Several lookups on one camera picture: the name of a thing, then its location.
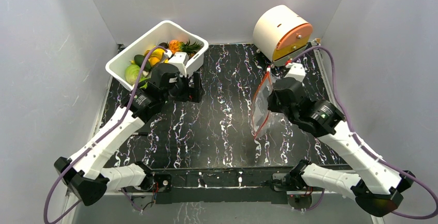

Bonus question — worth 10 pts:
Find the clear zip bag orange zipper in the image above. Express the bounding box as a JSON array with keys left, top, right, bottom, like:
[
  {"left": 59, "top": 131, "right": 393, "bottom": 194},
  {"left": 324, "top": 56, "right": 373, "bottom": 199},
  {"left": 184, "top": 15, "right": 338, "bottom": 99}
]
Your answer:
[{"left": 251, "top": 67, "right": 276, "bottom": 139}]

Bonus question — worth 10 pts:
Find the light green toy cabbage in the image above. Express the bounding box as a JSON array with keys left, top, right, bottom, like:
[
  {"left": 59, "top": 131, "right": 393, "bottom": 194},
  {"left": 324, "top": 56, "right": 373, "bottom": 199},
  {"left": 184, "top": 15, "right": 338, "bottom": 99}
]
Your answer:
[{"left": 124, "top": 64, "right": 140, "bottom": 86}]

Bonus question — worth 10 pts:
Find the dark green toy avocado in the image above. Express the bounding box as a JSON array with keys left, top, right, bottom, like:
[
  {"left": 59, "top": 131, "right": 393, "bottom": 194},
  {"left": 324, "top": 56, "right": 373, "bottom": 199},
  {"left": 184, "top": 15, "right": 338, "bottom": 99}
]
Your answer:
[{"left": 134, "top": 54, "right": 152, "bottom": 72}]

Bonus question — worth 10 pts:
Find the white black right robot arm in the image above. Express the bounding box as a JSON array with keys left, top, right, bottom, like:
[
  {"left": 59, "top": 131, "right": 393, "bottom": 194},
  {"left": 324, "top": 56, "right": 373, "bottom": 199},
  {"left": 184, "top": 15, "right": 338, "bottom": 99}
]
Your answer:
[{"left": 268, "top": 77, "right": 413, "bottom": 217}]

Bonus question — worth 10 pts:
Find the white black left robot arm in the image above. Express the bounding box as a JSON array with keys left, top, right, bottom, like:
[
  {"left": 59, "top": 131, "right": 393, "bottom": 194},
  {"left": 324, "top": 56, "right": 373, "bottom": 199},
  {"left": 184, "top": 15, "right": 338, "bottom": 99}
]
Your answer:
[{"left": 54, "top": 63, "right": 204, "bottom": 206}]

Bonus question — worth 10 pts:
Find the yellow toy banana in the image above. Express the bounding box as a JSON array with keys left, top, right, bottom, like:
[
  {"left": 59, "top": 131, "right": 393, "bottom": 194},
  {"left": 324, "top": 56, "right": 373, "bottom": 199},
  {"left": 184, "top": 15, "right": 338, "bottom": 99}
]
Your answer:
[{"left": 148, "top": 49, "right": 167, "bottom": 67}]

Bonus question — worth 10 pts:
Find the dark purple toy fruit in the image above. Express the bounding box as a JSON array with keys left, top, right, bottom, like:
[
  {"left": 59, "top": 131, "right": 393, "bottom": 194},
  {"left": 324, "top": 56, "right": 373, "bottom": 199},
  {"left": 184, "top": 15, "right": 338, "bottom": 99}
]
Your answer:
[{"left": 159, "top": 42, "right": 169, "bottom": 49}]

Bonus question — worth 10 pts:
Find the white plastic bin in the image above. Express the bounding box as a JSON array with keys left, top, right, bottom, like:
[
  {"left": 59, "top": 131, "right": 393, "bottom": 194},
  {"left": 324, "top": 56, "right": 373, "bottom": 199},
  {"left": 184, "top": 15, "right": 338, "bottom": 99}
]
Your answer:
[{"left": 105, "top": 20, "right": 209, "bottom": 90}]

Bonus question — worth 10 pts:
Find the cream round drum orange face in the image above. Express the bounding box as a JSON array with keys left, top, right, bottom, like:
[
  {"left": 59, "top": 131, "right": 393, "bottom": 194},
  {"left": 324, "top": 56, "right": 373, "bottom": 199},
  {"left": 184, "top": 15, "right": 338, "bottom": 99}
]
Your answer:
[{"left": 253, "top": 5, "right": 313, "bottom": 67}]

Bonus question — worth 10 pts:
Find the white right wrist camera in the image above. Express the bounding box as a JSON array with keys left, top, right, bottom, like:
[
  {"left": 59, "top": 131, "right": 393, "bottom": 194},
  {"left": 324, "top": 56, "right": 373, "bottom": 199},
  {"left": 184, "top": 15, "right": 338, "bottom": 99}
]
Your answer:
[{"left": 284, "top": 62, "right": 306, "bottom": 83}]

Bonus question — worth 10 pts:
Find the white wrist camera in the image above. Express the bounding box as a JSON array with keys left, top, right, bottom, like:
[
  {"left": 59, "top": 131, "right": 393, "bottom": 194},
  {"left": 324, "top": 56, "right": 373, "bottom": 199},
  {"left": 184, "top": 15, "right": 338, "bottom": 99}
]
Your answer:
[
  {"left": 284, "top": 62, "right": 306, "bottom": 83},
  {"left": 168, "top": 52, "right": 189, "bottom": 77}
]

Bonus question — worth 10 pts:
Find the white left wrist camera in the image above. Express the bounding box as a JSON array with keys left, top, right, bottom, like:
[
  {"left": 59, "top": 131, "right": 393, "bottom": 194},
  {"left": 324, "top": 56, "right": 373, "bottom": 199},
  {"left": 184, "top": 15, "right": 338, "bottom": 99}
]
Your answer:
[{"left": 168, "top": 52, "right": 189, "bottom": 77}]

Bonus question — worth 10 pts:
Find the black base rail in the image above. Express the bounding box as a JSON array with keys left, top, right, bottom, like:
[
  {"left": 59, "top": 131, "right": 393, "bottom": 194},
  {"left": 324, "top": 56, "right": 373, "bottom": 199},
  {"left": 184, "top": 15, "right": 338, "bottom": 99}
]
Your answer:
[{"left": 67, "top": 166, "right": 343, "bottom": 213}]

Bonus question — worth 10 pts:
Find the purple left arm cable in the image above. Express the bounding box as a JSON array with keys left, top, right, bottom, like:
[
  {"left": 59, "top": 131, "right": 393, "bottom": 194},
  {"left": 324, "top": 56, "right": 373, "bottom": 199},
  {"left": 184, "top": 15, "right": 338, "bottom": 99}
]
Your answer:
[{"left": 43, "top": 45, "right": 168, "bottom": 224}]

